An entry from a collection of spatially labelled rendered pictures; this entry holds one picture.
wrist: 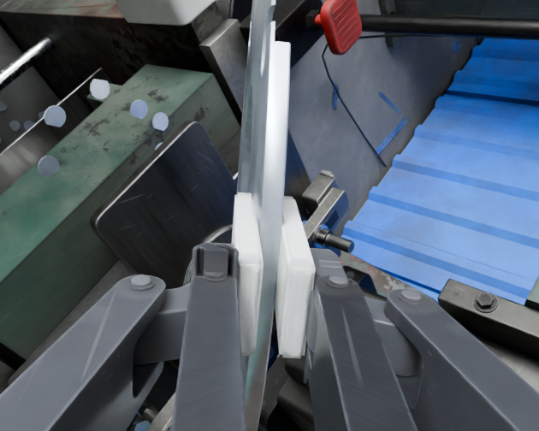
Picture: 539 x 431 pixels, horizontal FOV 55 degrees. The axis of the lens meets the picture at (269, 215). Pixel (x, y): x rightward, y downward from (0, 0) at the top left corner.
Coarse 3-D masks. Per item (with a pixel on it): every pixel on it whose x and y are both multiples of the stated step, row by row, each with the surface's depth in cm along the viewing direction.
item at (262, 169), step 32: (256, 0) 30; (256, 32) 28; (256, 64) 25; (288, 64) 18; (256, 96) 23; (288, 96) 18; (256, 128) 22; (256, 160) 20; (256, 192) 19; (256, 352) 19; (256, 384) 19; (256, 416) 21
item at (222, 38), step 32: (0, 0) 101; (32, 0) 97; (64, 0) 89; (96, 0) 83; (32, 32) 98; (64, 32) 89; (96, 32) 82; (128, 32) 75; (160, 32) 70; (192, 32) 65; (224, 32) 66; (64, 64) 100; (96, 64) 91; (128, 64) 83; (160, 64) 77; (192, 64) 71; (224, 64) 67; (64, 96) 114; (352, 256) 97; (384, 288) 92
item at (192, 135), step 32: (192, 128) 48; (160, 160) 46; (192, 160) 49; (128, 192) 45; (160, 192) 47; (192, 192) 50; (224, 192) 54; (96, 224) 43; (128, 224) 46; (160, 224) 48; (192, 224) 51; (224, 224) 55; (128, 256) 47; (160, 256) 49
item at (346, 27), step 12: (336, 0) 62; (348, 0) 63; (324, 12) 62; (336, 12) 62; (348, 12) 64; (324, 24) 62; (336, 24) 63; (348, 24) 65; (360, 24) 66; (336, 36) 63; (348, 36) 65; (336, 48) 64; (348, 48) 66
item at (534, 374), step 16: (496, 352) 46; (512, 352) 46; (288, 368) 49; (304, 368) 48; (512, 368) 45; (528, 368) 44; (288, 384) 51; (304, 384) 49; (288, 400) 50; (304, 400) 49; (304, 416) 49
